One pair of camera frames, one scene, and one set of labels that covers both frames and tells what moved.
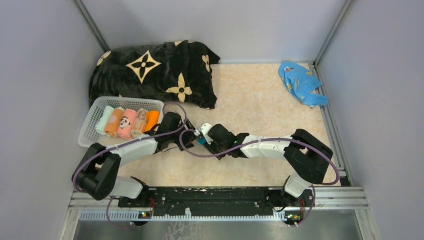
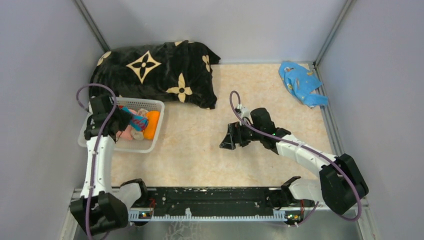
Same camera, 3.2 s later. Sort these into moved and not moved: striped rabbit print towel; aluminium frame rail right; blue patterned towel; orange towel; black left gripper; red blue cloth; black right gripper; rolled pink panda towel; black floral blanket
Moved: red blue cloth; black right gripper; black left gripper
Not moved: striped rabbit print towel; orange towel; blue patterned towel; aluminium frame rail right; black floral blanket; rolled pink panda towel
